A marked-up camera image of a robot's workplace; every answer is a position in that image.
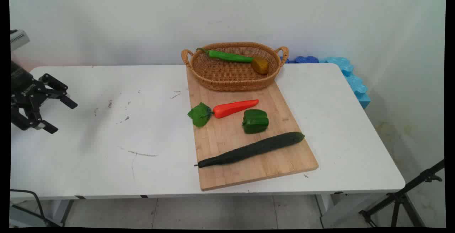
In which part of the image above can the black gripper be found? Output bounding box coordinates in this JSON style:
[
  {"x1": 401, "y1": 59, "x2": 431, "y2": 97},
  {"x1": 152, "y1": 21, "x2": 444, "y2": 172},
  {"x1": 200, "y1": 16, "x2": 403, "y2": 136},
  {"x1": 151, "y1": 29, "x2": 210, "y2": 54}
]
[{"x1": 10, "y1": 61, "x2": 78, "y2": 135}]

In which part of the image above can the white table leg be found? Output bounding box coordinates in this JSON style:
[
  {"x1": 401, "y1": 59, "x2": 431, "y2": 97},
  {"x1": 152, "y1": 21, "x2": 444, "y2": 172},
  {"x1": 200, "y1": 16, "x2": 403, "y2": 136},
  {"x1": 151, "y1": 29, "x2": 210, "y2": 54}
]
[
  {"x1": 316, "y1": 193, "x2": 374, "y2": 228},
  {"x1": 52, "y1": 200, "x2": 75, "y2": 225}
]

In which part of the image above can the woven wicker basket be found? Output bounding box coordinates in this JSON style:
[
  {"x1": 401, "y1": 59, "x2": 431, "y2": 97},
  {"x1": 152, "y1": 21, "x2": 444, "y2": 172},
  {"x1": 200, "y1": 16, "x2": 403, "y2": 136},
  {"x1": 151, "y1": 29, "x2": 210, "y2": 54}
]
[{"x1": 181, "y1": 42, "x2": 289, "y2": 92}]

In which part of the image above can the orange carrot with green leaves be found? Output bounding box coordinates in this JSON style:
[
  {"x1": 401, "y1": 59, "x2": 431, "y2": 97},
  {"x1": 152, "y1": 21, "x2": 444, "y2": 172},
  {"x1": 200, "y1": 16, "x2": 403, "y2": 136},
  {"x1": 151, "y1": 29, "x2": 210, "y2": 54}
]
[{"x1": 187, "y1": 99, "x2": 259, "y2": 128}]

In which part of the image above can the green chili pepper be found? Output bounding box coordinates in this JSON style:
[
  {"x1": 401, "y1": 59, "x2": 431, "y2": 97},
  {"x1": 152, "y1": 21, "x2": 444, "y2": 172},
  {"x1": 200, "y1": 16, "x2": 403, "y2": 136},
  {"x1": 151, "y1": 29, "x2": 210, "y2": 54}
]
[{"x1": 196, "y1": 47, "x2": 255, "y2": 63}]

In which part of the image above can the dark green cucumber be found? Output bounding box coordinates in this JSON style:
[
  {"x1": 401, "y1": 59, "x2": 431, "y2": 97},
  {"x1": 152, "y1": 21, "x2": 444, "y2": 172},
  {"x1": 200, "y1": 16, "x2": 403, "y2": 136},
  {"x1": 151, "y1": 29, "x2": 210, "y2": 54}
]
[{"x1": 194, "y1": 131, "x2": 305, "y2": 168}]

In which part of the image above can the green bell pepper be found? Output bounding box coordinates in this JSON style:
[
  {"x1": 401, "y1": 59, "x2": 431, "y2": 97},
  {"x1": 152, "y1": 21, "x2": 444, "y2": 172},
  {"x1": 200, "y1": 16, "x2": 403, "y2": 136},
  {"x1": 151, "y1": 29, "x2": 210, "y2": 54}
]
[{"x1": 242, "y1": 109, "x2": 269, "y2": 134}]

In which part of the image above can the wooden cutting board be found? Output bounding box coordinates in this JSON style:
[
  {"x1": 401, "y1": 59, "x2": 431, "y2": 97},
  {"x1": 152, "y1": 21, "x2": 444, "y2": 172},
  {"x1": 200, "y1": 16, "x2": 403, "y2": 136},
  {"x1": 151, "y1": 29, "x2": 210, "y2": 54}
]
[{"x1": 186, "y1": 66, "x2": 319, "y2": 191}]

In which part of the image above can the light blue foam mat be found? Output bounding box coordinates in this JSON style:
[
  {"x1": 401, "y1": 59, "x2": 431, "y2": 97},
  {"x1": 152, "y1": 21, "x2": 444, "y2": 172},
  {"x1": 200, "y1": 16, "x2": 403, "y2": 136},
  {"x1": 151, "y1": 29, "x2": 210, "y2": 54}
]
[{"x1": 319, "y1": 56, "x2": 371, "y2": 109}]

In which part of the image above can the black tripod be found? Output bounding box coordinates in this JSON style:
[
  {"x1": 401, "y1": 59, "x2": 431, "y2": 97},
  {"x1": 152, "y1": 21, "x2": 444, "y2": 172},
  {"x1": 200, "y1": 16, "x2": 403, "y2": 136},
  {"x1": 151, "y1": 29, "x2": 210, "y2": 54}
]
[{"x1": 358, "y1": 159, "x2": 445, "y2": 228}]

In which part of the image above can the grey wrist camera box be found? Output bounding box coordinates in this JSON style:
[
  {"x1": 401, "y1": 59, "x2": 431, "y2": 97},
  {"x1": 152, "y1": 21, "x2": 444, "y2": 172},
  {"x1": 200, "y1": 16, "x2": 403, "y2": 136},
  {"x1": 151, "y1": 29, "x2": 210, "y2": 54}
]
[{"x1": 10, "y1": 29, "x2": 31, "y2": 52}]

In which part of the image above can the black cable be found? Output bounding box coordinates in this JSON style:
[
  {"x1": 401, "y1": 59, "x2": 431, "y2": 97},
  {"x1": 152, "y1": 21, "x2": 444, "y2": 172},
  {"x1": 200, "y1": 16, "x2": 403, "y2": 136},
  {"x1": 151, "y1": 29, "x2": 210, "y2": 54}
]
[{"x1": 10, "y1": 189, "x2": 63, "y2": 227}]

